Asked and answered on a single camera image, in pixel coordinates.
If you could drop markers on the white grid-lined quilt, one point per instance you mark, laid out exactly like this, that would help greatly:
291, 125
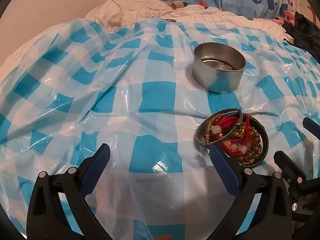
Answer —
140, 10

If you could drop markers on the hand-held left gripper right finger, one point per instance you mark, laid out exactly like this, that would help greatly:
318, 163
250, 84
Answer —
225, 170

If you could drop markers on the blue white checkered plastic tablecloth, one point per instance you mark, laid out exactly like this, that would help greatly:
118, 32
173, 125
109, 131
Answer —
125, 92

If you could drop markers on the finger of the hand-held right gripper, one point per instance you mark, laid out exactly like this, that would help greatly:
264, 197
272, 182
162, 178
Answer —
311, 128
287, 165

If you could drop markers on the round metal tin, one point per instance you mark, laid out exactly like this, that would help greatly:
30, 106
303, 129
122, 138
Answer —
215, 77

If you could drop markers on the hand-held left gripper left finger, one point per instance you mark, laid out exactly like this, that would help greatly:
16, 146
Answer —
98, 163

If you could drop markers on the pink cloth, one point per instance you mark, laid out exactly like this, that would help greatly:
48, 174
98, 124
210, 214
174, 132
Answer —
286, 17

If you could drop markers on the dark clothes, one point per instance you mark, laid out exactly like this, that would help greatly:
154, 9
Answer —
303, 27

